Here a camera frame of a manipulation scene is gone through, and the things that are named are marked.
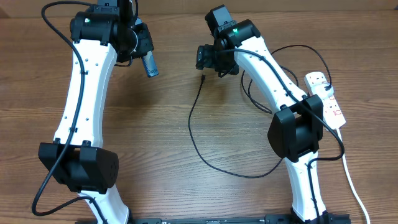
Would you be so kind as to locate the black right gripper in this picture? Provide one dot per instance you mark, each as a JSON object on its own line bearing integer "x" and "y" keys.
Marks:
{"x": 206, "y": 61}

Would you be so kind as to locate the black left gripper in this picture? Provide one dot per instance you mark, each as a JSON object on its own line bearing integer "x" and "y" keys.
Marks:
{"x": 147, "y": 45}

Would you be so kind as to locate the blue Galaxy smartphone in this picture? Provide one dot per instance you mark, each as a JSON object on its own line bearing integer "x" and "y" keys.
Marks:
{"x": 150, "y": 65}

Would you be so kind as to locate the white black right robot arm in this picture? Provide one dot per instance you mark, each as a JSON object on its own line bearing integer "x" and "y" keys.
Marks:
{"x": 297, "y": 124}

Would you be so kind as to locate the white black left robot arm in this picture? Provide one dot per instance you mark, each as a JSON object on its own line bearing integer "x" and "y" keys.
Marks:
{"x": 107, "y": 34}

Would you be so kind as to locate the white charger plug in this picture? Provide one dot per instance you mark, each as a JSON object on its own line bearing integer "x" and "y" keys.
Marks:
{"x": 323, "y": 90}

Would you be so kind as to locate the white power strip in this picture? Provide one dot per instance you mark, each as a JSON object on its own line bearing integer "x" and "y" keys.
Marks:
{"x": 332, "y": 113}

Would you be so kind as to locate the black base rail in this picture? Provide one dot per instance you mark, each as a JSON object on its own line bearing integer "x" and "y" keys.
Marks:
{"x": 217, "y": 220}

